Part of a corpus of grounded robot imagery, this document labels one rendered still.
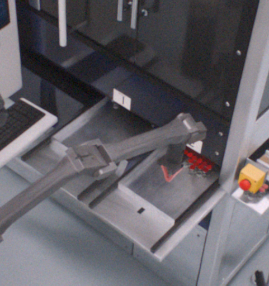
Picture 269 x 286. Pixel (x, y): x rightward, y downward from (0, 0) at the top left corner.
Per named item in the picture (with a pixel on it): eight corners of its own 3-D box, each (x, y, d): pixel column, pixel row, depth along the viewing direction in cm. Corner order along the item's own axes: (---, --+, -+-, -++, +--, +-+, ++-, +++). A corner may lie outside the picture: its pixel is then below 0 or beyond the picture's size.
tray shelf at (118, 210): (99, 97, 307) (99, 94, 305) (237, 183, 278) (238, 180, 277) (15, 159, 279) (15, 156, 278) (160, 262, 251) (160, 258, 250)
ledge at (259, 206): (251, 177, 281) (252, 174, 279) (281, 195, 275) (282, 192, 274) (230, 198, 273) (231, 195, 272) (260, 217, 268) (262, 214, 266)
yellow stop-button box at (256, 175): (248, 172, 269) (251, 159, 264) (265, 183, 266) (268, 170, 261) (236, 184, 265) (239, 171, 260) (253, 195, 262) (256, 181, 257)
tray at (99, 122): (108, 99, 303) (109, 93, 301) (157, 129, 293) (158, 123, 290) (51, 143, 284) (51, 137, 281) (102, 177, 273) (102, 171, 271)
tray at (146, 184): (173, 139, 289) (174, 133, 287) (227, 173, 279) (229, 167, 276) (118, 187, 270) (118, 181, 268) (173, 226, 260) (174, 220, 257)
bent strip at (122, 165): (121, 167, 277) (122, 157, 273) (127, 172, 276) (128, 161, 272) (96, 188, 269) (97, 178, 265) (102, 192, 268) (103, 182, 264)
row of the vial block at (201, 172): (170, 153, 284) (171, 146, 280) (208, 177, 276) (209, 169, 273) (166, 157, 282) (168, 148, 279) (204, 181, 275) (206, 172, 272)
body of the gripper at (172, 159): (188, 161, 245) (193, 144, 241) (171, 174, 238) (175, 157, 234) (173, 151, 248) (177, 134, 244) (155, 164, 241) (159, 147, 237)
